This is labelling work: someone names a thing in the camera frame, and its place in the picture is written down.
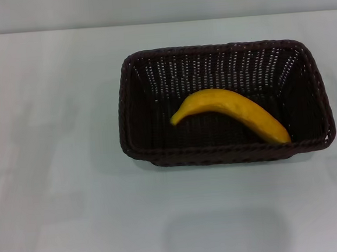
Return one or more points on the yellow banana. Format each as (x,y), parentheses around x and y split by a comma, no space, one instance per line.
(228,109)

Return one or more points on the dark brown woven basket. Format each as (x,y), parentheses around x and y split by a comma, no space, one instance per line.
(157,127)

